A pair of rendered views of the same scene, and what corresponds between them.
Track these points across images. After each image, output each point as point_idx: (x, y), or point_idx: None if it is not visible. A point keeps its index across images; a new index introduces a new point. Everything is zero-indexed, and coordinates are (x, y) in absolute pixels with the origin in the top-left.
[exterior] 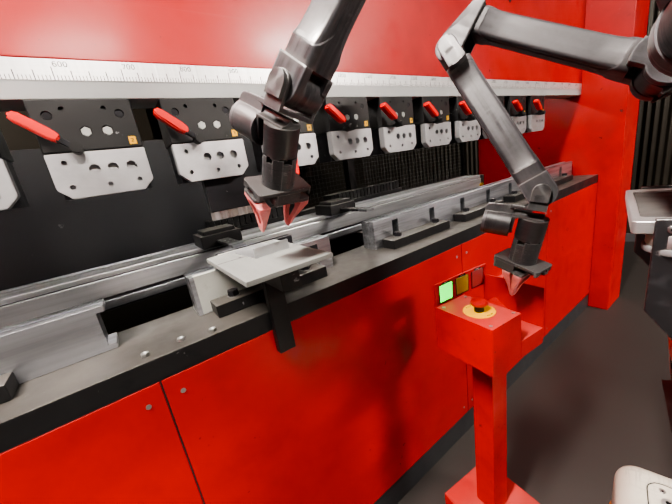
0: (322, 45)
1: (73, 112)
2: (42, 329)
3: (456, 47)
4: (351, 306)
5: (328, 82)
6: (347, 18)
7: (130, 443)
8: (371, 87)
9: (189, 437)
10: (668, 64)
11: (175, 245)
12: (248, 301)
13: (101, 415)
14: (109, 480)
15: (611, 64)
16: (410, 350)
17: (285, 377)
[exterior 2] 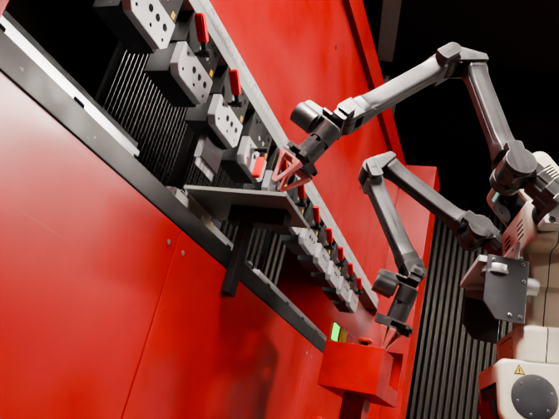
0: (373, 109)
1: None
2: (113, 131)
3: (378, 167)
4: (256, 310)
5: (359, 125)
6: (383, 107)
7: (148, 258)
8: None
9: (162, 301)
10: (497, 184)
11: None
12: None
13: (155, 215)
14: (126, 275)
15: (453, 217)
16: (260, 416)
17: (212, 324)
